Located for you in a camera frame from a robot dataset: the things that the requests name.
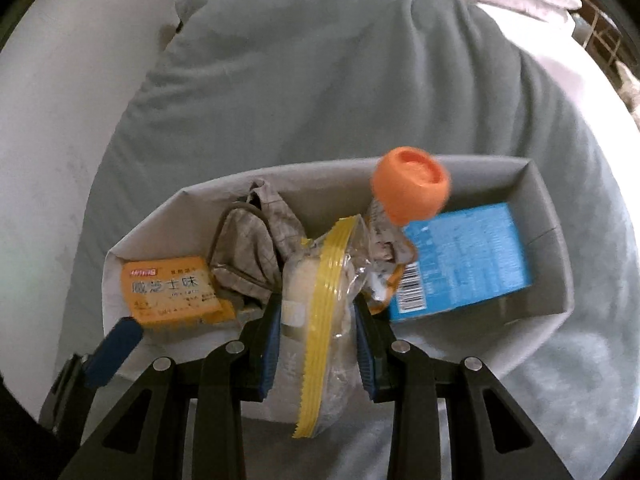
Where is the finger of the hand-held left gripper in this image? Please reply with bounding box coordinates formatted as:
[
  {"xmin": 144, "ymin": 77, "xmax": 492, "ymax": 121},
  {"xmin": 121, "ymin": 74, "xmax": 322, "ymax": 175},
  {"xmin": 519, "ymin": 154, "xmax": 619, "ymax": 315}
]
[{"xmin": 39, "ymin": 316, "xmax": 144, "ymax": 436}]

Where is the yellow-striped clear bread bag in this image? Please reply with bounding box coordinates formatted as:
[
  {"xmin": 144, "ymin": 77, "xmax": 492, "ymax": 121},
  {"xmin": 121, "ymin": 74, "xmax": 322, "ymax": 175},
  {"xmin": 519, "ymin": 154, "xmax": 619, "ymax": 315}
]
[{"xmin": 260, "ymin": 214, "xmax": 373, "ymax": 442}]

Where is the white fabric storage bin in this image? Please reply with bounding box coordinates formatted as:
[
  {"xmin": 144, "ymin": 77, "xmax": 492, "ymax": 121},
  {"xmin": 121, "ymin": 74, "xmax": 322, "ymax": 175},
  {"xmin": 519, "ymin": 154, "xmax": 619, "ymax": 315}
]
[{"xmin": 102, "ymin": 156, "xmax": 575, "ymax": 423}]

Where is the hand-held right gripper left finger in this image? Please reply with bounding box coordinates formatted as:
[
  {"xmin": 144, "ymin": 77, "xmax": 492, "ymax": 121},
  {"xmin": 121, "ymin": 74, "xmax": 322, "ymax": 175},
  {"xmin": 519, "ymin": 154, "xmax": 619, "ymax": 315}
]
[{"xmin": 59, "ymin": 292, "xmax": 283, "ymax": 480}]

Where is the blue cardboard box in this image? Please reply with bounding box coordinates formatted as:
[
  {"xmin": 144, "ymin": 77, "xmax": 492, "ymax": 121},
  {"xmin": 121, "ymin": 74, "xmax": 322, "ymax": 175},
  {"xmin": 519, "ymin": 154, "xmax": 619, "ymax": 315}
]
[{"xmin": 387, "ymin": 202, "xmax": 535, "ymax": 323}]

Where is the grey fleece blanket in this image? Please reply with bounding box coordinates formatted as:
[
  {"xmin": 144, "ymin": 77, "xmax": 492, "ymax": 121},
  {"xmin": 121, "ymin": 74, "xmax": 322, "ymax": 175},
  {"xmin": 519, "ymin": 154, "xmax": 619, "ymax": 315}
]
[{"xmin": 52, "ymin": 0, "xmax": 640, "ymax": 480}]

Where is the grey plaid cloth pouch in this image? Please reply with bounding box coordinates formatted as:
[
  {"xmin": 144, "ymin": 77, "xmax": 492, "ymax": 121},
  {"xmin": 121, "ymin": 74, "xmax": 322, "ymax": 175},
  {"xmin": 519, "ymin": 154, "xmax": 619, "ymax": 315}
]
[{"xmin": 207, "ymin": 180, "xmax": 308, "ymax": 313}]

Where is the wire grid rack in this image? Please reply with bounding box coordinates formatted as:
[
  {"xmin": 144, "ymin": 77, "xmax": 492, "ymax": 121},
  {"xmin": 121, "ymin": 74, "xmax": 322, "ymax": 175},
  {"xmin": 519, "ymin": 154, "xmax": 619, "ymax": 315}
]
[{"xmin": 575, "ymin": 0, "xmax": 636, "ymax": 91}]

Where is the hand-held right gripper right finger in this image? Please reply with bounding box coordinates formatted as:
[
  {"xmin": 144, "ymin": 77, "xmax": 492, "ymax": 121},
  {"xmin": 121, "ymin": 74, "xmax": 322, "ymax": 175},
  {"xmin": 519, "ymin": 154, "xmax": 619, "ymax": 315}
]
[{"xmin": 352, "ymin": 292, "xmax": 576, "ymax": 480}]

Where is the orange-capped drink pouch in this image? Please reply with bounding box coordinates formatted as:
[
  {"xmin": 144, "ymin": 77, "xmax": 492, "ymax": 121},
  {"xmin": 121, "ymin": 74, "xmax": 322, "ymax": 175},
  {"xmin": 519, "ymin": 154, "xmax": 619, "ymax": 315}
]
[{"xmin": 360, "ymin": 146, "xmax": 451, "ymax": 318}]

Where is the orange snack packet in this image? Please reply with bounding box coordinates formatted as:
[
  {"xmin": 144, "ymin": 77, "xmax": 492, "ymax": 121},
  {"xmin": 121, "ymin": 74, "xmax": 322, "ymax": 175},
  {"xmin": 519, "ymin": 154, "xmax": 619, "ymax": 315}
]
[{"xmin": 121, "ymin": 256, "xmax": 237, "ymax": 331}]

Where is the pale pink bedsheet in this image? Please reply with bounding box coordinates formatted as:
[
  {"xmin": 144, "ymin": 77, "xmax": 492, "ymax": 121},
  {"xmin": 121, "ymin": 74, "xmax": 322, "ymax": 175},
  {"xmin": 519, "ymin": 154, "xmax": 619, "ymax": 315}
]
[{"xmin": 475, "ymin": 2, "xmax": 631, "ymax": 161}]

